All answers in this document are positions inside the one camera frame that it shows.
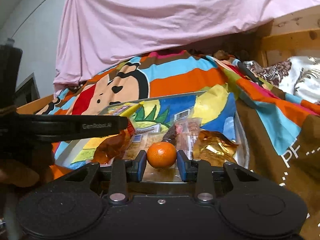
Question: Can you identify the dark window frame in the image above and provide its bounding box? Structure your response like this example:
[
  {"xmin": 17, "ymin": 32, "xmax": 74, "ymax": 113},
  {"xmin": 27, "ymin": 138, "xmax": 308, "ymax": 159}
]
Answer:
[{"xmin": 14, "ymin": 73, "xmax": 40, "ymax": 107}]

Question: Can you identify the clear bag of crackers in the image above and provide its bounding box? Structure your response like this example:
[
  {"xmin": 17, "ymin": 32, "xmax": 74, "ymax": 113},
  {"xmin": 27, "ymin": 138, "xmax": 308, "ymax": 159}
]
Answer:
[{"xmin": 123, "ymin": 122, "xmax": 167, "ymax": 160}]

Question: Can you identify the person's left hand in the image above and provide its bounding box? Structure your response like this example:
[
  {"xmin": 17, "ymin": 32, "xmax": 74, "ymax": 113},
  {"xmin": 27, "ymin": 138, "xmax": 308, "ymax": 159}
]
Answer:
[{"xmin": 1, "ymin": 142, "xmax": 55, "ymax": 187}]

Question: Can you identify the wooden bed frame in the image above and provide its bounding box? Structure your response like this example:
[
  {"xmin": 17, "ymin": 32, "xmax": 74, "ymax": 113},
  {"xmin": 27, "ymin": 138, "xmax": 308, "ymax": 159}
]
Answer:
[{"xmin": 17, "ymin": 7, "xmax": 319, "ymax": 126}]

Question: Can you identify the gold foil snack bag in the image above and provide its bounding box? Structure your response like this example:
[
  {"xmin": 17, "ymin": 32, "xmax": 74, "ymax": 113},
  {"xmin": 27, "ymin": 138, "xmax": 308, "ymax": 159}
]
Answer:
[{"xmin": 193, "ymin": 130, "xmax": 239, "ymax": 167}]

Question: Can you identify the colourful cartoon monkey blanket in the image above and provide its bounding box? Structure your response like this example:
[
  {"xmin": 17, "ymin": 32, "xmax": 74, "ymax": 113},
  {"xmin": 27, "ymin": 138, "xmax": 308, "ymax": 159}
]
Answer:
[{"xmin": 41, "ymin": 50, "xmax": 319, "ymax": 239}]

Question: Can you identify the metal tray with dinosaur print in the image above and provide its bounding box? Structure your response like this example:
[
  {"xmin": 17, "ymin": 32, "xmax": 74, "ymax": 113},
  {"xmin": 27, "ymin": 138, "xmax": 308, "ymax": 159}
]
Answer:
[{"xmin": 52, "ymin": 86, "xmax": 249, "ymax": 178}]

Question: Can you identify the pink hanging sheet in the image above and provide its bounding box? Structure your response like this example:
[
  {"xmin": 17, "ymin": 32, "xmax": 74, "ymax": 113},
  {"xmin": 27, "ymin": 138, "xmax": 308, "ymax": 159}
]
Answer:
[{"xmin": 53, "ymin": 0, "xmax": 319, "ymax": 94}]

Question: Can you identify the orange-red chicken snack pack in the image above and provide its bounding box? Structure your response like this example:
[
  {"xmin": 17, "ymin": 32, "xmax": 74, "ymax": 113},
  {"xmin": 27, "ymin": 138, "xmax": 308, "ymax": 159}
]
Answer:
[{"xmin": 92, "ymin": 130, "xmax": 131, "ymax": 164}]

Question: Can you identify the clear pack with dark snack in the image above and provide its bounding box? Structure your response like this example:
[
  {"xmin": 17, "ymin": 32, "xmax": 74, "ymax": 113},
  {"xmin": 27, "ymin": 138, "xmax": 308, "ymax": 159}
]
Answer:
[{"xmin": 162, "ymin": 107, "xmax": 194, "ymax": 146}]

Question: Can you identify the orange mandarin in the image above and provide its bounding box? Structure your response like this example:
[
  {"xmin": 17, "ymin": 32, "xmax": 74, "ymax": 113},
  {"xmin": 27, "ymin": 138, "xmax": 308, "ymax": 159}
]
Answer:
[{"xmin": 146, "ymin": 141, "xmax": 177, "ymax": 169}]

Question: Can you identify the white floral quilt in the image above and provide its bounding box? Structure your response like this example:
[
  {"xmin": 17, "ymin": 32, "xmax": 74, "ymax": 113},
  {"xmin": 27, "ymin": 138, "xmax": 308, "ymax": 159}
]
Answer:
[{"xmin": 244, "ymin": 56, "xmax": 319, "ymax": 105}]

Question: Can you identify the yellow candy bar pack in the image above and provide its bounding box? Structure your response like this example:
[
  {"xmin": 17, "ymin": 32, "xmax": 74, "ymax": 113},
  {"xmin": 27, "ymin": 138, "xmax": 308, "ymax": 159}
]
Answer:
[{"xmin": 106, "ymin": 101, "xmax": 144, "ymax": 137}]

